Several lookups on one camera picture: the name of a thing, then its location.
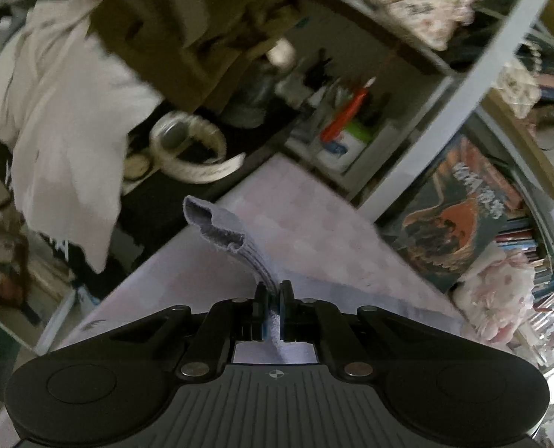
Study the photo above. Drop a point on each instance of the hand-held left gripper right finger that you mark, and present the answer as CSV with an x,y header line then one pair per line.
x,y
284,322

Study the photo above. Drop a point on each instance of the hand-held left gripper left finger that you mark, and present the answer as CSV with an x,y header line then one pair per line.
x,y
264,322

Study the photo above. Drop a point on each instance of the lavender grey cloth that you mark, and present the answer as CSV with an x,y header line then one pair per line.
x,y
232,238

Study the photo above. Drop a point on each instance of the white box with green label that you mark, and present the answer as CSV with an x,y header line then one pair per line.
x,y
344,147

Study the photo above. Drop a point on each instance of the white tape roll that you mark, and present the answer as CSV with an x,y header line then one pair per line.
x,y
188,147

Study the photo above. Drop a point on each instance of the dark poster book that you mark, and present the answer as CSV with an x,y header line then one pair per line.
x,y
459,214

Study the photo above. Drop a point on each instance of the red orange tool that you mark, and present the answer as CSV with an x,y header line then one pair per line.
x,y
347,112

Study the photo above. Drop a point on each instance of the row of books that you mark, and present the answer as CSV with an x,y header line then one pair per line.
x,y
526,242

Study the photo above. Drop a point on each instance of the white shelf unit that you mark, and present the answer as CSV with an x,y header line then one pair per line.
x,y
449,116

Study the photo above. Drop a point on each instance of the brown patterned bag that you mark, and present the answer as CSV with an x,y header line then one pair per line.
x,y
1,254

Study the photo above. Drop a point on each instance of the white hanging garment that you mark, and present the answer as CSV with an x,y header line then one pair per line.
x,y
67,116

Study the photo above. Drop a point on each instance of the brown cardboard box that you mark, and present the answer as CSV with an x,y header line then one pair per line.
x,y
179,32

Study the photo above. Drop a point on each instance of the floral printed cloth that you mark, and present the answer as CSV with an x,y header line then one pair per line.
x,y
424,2

